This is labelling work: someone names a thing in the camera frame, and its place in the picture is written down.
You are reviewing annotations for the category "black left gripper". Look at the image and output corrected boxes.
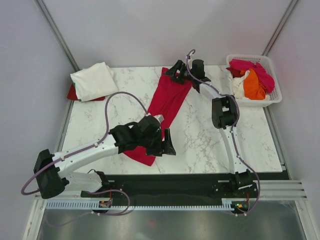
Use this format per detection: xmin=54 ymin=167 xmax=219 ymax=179
xmin=139 ymin=128 xmax=176 ymax=157

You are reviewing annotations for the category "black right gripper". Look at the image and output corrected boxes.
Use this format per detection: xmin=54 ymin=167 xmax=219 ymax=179
xmin=163 ymin=59 xmax=195 ymax=85

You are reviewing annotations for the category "crimson red t shirt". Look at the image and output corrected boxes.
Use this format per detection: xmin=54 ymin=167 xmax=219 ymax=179
xmin=124 ymin=67 xmax=193 ymax=166

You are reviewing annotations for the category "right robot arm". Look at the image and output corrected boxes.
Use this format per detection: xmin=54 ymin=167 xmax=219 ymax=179
xmin=164 ymin=59 xmax=253 ymax=197

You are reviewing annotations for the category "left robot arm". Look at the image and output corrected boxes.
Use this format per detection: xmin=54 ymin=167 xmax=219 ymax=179
xmin=33 ymin=115 xmax=176 ymax=199

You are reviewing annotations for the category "dark maroon shirt in basket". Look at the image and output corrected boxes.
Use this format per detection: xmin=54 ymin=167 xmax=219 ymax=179
xmin=226 ymin=67 xmax=246 ymax=78

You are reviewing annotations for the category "cream white shirt in basket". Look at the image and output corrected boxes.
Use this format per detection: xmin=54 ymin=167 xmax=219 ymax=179
xmin=231 ymin=70 xmax=250 ymax=99

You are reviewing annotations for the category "orange shirt in basket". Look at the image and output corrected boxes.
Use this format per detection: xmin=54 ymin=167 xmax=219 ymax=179
xmin=243 ymin=68 xmax=266 ymax=100

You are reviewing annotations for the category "folded white t shirt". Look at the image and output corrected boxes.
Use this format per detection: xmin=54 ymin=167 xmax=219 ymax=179
xmin=70 ymin=62 xmax=119 ymax=102

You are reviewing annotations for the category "pink shirt in basket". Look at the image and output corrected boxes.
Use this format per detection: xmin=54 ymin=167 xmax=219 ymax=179
xmin=229 ymin=59 xmax=275 ymax=94

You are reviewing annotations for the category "white plastic laundry basket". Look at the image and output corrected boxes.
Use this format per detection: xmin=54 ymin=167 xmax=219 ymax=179
xmin=226 ymin=54 xmax=283 ymax=108

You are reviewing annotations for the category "folded dark red t shirt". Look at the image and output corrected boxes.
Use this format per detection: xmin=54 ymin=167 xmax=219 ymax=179
xmin=67 ymin=84 xmax=105 ymax=102

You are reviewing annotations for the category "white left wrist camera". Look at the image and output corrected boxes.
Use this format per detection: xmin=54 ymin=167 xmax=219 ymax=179
xmin=154 ymin=114 xmax=164 ymax=124

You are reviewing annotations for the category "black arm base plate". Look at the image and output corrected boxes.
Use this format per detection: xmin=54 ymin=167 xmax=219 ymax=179
xmin=80 ymin=173 xmax=258 ymax=206

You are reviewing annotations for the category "white slotted cable duct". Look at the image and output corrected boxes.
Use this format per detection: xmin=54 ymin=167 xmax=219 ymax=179
xmin=45 ymin=199 xmax=250 ymax=211

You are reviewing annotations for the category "left aluminium frame post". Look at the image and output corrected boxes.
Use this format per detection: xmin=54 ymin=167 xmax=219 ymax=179
xmin=34 ymin=0 xmax=80 ymax=72

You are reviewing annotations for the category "aluminium frame post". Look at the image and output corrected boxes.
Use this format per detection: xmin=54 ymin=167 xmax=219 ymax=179
xmin=34 ymin=0 xmax=80 ymax=72
xmin=262 ymin=0 xmax=300 ymax=56

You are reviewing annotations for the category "right aluminium frame post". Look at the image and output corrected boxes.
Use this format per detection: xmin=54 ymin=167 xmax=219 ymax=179
xmin=262 ymin=0 xmax=300 ymax=56

